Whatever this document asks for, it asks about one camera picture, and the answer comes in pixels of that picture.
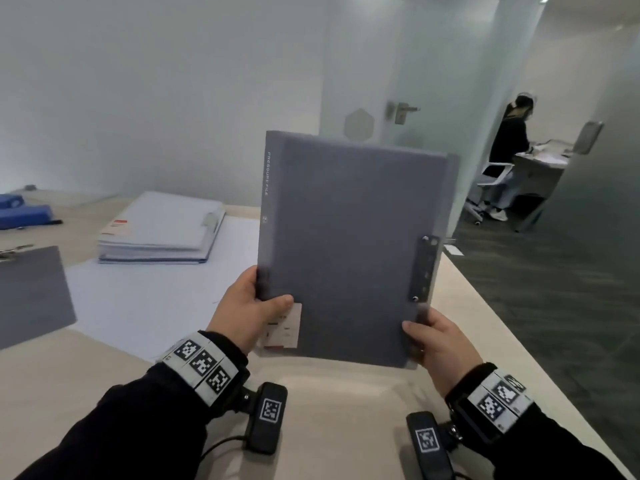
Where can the white floor sticker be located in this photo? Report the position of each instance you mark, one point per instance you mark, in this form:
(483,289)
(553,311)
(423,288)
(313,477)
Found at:
(454,249)

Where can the blue battery pack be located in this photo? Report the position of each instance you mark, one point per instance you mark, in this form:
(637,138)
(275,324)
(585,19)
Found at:
(11,200)
(27,216)

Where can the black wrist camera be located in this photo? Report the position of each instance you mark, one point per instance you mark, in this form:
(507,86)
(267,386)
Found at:
(267,414)
(427,442)

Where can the pile of white paper sheets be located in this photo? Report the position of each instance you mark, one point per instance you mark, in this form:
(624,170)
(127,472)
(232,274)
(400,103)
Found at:
(150,304)

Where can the person's right hand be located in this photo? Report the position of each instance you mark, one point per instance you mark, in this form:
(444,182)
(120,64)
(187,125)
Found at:
(445,352)

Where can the white wristband with black markers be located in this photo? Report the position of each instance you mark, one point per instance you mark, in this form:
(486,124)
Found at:
(492,399)
(202,364)

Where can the person's right forearm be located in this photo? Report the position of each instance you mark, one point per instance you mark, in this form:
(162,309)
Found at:
(540,454)

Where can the blue folder with dark logo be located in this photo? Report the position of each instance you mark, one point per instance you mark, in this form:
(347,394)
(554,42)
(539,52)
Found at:
(150,262)

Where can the white head-mounted camera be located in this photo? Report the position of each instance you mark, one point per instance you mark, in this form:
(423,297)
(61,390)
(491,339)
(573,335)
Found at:
(527,98)

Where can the gray hexagon sticker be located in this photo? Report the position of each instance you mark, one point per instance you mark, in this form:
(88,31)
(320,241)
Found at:
(359,124)

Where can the frosted glass door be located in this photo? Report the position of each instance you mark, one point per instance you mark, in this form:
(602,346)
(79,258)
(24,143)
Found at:
(440,69)

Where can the light gray office desk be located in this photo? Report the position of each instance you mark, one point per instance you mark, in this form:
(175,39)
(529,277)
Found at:
(542,169)

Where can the person's left forearm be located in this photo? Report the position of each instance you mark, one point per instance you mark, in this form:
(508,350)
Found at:
(125,434)

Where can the white paper stack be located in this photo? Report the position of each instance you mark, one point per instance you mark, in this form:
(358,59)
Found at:
(150,247)

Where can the white office chair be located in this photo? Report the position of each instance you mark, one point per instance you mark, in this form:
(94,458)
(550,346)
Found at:
(495,182)

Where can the person's left hand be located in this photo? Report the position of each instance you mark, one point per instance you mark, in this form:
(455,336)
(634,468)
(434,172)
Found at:
(245,314)

